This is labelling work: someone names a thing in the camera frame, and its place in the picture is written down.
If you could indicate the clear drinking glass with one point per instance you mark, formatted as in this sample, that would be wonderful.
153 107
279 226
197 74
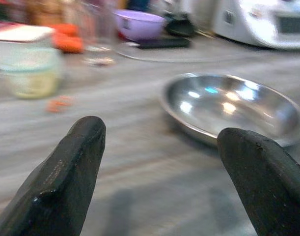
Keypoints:
100 32

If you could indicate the white box grater red blade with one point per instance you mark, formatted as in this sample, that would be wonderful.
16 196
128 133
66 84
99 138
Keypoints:
17 49

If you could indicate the orange carrot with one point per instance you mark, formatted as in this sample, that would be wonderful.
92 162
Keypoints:
66 29
68 43

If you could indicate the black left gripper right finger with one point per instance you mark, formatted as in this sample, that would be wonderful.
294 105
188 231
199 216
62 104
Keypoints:
267 182

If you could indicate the purple plastic bowl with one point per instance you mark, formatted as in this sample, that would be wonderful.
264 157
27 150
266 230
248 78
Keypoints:
140 27

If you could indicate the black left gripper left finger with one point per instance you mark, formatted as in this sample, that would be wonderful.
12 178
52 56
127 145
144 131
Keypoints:
66 177

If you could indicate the round stainless steel plate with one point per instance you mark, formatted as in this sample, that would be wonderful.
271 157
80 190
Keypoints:
226 105

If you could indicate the black smartphone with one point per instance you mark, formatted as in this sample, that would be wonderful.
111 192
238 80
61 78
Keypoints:
164 43

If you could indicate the black pouch case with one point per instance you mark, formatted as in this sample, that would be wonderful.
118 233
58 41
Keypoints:
180 27

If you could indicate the small clear lidded container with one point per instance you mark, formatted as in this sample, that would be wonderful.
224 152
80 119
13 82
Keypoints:
32 78

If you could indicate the white kitchen appliance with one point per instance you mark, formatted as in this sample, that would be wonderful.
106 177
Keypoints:
257 22

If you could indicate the small orange carrot scrap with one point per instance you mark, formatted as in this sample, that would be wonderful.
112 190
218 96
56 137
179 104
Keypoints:
59 104

